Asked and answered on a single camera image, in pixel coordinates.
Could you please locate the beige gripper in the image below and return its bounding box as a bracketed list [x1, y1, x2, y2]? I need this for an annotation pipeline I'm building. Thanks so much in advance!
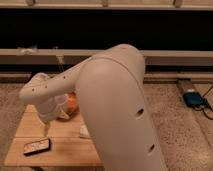
[37, 96, 68, 136]

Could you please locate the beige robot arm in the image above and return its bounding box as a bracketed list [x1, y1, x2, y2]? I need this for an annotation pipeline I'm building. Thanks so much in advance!
[19, 44, 168, 171]

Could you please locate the wooden low table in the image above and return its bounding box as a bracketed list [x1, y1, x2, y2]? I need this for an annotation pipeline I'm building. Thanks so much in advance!
[4, 105, 102, 167]

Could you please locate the orange wooden bowl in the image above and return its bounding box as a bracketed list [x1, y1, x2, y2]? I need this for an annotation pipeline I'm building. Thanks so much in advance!
[57, 92, 80, 121]

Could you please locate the pale sponge block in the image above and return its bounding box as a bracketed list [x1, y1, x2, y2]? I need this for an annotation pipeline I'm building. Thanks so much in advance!
[79, 125, 90, 139]

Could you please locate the blue power adapter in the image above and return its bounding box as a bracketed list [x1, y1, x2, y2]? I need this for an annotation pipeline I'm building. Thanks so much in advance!
[183, 91, 203, 107]

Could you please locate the black cable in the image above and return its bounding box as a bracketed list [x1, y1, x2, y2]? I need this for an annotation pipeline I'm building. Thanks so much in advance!
[194, 83, 213, 120]

